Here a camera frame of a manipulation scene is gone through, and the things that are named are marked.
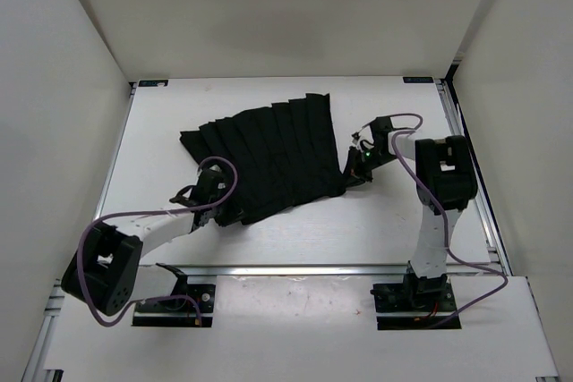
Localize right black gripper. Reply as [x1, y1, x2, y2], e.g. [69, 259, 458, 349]
[337, 147, 399, 191]

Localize black pleated skirt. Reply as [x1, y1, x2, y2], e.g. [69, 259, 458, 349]
[180, 93, 346, 225]

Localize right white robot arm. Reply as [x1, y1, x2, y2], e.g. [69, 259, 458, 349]
[343, 113, 478, 310]

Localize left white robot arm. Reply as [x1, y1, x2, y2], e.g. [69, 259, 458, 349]
[61, 157, 239, 327]

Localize left blue corner label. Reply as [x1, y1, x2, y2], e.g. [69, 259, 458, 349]
[138, 80, 169, 88]

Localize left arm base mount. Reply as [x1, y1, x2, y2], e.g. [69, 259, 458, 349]
[132, 263, 216, 328]

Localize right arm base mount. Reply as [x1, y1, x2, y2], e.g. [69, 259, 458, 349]
[370, 273, 461, 331]

